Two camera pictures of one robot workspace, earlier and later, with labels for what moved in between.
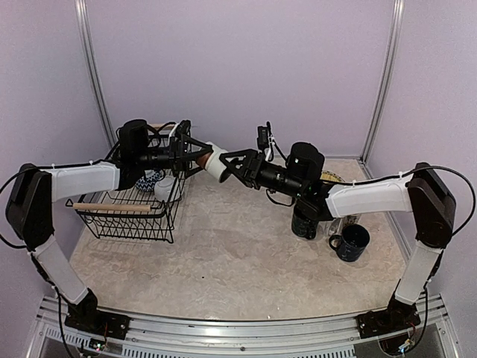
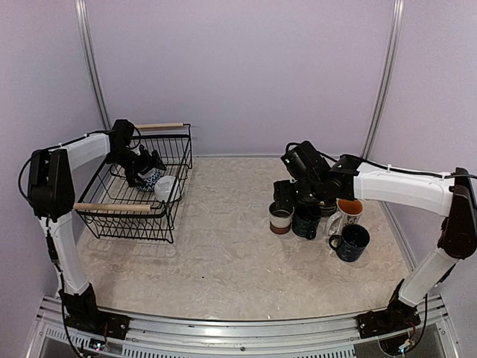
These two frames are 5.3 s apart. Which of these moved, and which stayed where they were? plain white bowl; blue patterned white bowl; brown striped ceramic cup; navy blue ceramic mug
Moved: brown striped ceramic cup
Stayed: navy blue ceramic mug; plain white bowl; blue patterned white bowl
